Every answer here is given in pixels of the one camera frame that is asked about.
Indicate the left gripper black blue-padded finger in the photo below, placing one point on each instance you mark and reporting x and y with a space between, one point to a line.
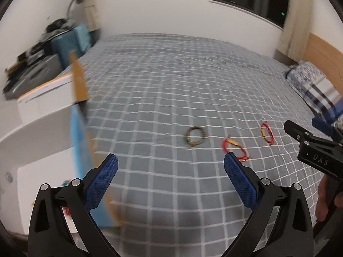
280 223
49 234

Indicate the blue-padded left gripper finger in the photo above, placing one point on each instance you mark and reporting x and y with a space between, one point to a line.
322 126

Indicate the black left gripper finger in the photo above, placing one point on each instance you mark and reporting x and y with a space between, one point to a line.
297 132

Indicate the white cardboard jewelry box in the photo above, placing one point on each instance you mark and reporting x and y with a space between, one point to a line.
54 149

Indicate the person's right hand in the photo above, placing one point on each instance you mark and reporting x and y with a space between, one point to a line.
322 207

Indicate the blue patterned pillow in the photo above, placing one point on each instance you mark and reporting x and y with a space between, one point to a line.
316 90

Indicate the wooden headboard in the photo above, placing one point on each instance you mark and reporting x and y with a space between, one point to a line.
327 58

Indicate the beige curtain right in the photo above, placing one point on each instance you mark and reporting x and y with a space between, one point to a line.
296 29

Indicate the beige curtain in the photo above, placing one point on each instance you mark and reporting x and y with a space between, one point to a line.
296 29
92 19

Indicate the grey checked bedspread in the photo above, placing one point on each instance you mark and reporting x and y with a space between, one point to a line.
163 104

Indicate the grey suitcase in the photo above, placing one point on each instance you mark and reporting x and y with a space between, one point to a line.
31 77

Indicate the teal suitcase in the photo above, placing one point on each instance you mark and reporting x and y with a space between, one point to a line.
77 39

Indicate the beige curtain left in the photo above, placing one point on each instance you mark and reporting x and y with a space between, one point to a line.
92 19

